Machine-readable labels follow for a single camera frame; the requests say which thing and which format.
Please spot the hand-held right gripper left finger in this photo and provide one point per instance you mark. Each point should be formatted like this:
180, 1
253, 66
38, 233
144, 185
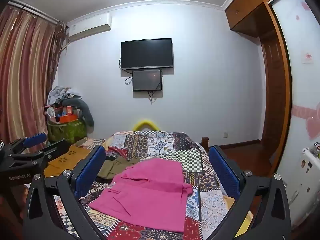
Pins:
91, 167

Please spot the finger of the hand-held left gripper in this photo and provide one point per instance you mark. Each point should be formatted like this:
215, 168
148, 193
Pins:
35, 139
53, 150

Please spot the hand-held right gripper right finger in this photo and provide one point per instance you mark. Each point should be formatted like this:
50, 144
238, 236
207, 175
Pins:
222, 170

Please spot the pink pants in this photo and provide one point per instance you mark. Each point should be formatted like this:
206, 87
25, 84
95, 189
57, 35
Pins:
147, 192

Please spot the black pants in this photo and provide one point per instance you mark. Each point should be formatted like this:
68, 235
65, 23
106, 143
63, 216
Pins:
110, 158

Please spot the olive pants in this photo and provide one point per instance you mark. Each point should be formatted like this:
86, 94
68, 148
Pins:
117, 168

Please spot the brown board with flower cutouts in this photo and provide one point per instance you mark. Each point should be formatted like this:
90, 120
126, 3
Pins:
71, 158

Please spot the green patterned bag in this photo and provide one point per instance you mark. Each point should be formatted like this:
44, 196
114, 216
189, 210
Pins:
67, 132

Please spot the patchwork printed blanket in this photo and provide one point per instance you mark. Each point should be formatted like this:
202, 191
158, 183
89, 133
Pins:
200, 180

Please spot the red cloth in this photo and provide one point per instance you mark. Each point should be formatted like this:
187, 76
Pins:
116, 152

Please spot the orange box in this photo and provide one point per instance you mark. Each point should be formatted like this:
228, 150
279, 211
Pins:
68, 117

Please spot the grey plush pillow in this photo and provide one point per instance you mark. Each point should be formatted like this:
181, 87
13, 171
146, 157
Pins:
86, 112

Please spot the pile of crumpled clothes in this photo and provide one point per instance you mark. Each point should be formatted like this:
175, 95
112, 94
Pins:
60, 93

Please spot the striped curtain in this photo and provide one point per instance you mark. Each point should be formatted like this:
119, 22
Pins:
25, 67

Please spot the white appliance with stickers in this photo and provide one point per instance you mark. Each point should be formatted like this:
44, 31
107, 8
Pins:
307, 180

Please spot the white air conditioner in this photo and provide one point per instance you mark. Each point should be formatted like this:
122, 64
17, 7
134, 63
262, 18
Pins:
90, 27

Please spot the wooden overhead cabinet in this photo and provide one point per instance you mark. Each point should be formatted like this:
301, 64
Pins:
247, 7

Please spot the white wall outlet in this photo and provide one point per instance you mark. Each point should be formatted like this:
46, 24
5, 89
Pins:
225, 135

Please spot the wooden door frame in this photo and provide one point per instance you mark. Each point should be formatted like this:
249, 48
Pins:
277, 92

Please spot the small black wall monitor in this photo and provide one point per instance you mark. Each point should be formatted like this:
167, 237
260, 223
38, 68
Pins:
147, 80

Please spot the large black wall television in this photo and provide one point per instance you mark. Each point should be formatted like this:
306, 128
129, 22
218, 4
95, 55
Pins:
147, 53

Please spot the white wall switch panel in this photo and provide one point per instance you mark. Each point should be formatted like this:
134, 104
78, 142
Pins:
308, 58

